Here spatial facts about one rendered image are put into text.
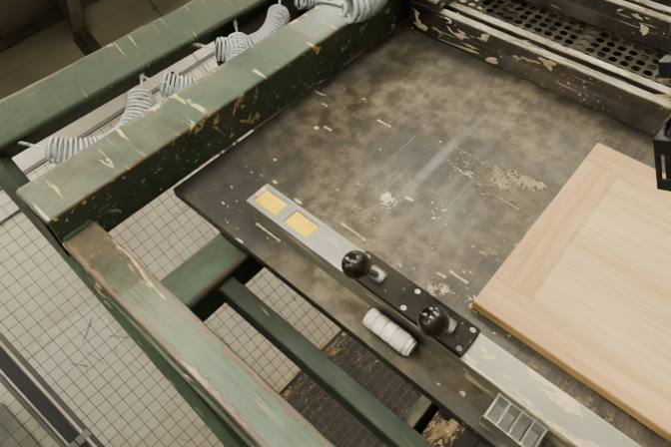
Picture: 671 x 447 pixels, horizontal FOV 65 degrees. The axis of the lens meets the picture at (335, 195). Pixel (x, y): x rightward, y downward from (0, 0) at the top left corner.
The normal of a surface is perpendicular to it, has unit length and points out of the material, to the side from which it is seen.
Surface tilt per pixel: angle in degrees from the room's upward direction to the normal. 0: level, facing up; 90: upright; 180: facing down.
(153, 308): 55
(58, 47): 90
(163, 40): 90
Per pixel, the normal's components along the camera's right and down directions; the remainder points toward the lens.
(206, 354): -0.02, -0.64
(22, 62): 0.36, -0.18
